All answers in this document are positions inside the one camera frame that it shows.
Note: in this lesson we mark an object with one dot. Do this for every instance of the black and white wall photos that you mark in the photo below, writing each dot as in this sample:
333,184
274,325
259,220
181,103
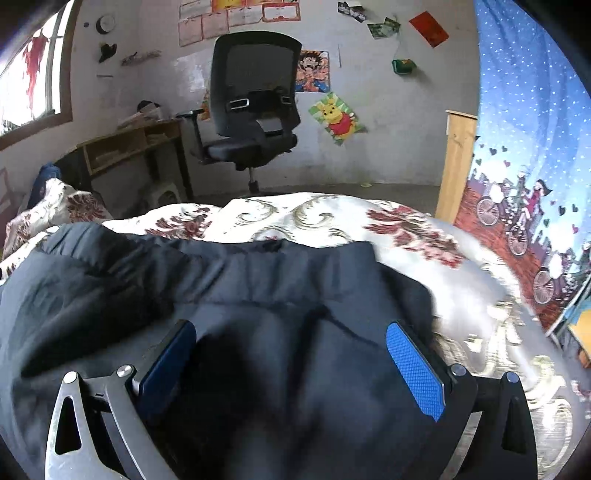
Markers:
352,11

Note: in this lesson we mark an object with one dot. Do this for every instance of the red envelope on wall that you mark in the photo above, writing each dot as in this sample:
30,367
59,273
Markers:
429,29

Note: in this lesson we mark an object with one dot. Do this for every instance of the blue printed curtain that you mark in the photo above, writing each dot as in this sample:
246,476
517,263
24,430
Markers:
531,161

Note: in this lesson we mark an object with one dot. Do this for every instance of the yellow bear poster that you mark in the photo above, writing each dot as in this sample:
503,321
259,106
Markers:
337,119

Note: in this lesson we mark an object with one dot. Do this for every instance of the floral cream bedspread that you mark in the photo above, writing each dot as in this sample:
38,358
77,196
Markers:
415,240

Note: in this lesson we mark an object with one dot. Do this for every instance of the yellow board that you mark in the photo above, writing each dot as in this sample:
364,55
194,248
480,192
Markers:
581,337

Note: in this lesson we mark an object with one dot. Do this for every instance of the green hanging pouch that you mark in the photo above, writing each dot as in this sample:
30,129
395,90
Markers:
403,67

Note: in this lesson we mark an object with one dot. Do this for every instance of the pile of desk clutter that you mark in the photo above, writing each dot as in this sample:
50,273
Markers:
141,115

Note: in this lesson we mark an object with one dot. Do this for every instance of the black mesh office chair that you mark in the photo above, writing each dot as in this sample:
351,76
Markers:
251,92

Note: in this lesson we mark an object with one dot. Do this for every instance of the dark navy padded jacket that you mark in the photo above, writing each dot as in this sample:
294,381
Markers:
254,295

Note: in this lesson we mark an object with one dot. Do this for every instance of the wooden bed post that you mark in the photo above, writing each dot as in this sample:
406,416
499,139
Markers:
457,170

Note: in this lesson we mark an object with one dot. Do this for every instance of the red hanging decoration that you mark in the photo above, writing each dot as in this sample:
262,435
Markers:
36,64

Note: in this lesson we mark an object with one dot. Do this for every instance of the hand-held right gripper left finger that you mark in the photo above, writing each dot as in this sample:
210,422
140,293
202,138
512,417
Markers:
166,369

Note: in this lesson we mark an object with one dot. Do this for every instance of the small colourful cartoon poster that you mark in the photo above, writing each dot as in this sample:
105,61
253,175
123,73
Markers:
206,106

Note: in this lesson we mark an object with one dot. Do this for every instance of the round wall clock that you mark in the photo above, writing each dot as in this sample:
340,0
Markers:
105,24

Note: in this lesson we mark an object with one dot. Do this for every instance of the dark blue bag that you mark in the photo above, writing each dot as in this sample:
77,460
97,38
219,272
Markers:
46,180

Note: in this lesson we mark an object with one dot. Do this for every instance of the wooden desk with shelves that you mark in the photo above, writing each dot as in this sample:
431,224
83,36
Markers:
124,147

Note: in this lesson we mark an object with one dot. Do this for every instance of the black wall ornament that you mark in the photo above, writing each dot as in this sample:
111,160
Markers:
107,52

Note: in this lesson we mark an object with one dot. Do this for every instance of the group of wall certificates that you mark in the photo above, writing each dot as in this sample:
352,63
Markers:
231,18

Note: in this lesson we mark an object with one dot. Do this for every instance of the green wall photos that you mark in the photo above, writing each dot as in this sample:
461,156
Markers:
384,28

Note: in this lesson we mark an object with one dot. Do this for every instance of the cartoon character poster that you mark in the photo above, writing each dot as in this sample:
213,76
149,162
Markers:
313,71

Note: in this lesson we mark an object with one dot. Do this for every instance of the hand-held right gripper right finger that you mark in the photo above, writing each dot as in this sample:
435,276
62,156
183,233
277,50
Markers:
415,369

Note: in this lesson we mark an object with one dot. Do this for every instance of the wooden framed window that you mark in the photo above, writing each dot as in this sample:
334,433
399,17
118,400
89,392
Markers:
32,69

